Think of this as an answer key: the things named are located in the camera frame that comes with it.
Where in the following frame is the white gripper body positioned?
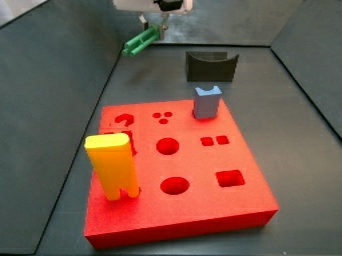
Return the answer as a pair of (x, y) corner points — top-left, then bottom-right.
(113, 0), (194, 14)

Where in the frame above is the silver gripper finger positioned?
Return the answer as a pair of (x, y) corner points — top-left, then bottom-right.
(159, 13), (170, 40)
(138, 13), (150, 31)

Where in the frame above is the blue grey peg block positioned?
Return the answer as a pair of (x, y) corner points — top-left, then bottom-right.
(194, 86), (222, 119)

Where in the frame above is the black curved fixture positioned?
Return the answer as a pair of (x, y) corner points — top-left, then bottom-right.
(186, 51), (240, 82)

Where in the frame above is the red block with holes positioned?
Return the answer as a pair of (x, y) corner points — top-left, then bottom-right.
(85, 100), (280, 249)

